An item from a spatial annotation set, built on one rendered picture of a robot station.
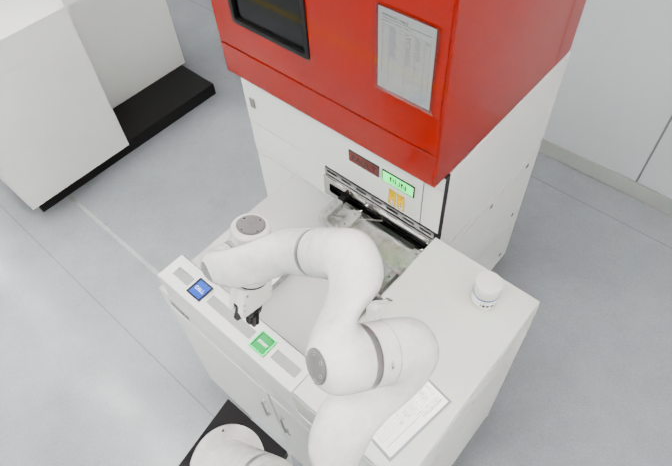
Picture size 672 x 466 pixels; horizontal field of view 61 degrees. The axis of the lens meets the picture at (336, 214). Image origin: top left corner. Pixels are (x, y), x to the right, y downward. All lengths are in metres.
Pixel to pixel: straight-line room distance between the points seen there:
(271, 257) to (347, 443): 0.35
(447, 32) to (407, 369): 0.66
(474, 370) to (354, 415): 0.63
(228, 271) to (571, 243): 2.20
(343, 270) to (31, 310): 2.40
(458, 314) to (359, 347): 0.80
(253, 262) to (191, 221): 2.03
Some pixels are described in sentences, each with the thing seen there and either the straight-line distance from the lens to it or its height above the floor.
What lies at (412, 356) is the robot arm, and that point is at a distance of 0.89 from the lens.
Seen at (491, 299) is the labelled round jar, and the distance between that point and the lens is 1.56.
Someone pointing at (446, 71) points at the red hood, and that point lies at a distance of 1.25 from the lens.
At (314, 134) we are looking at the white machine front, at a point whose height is 1.10.
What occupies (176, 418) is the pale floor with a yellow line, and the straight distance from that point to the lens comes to 2.61.
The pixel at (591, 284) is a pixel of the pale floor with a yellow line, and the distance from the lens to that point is 2.94.
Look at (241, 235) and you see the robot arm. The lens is 1.17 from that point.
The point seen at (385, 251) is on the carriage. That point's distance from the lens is 1.79.
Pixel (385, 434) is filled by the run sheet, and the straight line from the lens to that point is 1.45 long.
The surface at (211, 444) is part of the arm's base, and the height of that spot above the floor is 0.99.
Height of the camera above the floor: 2.35
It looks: 52 degrees down
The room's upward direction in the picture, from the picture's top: 5 degrees counter-clockwise
